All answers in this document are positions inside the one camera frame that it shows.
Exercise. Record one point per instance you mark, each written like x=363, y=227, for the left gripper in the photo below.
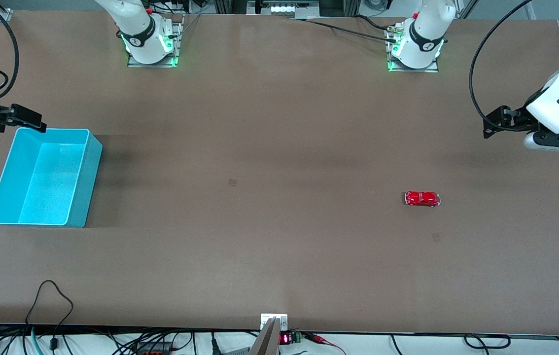
x=520, y=120

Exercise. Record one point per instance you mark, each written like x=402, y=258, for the red beetle toy car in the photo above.
x=421, y=198

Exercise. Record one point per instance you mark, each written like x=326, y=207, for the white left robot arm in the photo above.
x=425, y=29

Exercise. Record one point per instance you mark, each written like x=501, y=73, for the blue plastic box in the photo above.
x=43, y=187

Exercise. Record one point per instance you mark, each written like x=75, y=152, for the red digit display module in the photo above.
x=289, y=338

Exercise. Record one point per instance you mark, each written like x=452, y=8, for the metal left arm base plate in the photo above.
x=432, y=69

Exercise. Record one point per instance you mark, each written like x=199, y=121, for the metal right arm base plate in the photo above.
x=179, y=47

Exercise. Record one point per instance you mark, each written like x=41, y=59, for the aluminium frame with light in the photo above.
x=284, y=8

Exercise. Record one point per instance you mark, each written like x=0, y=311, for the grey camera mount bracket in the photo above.
x=267, y=337

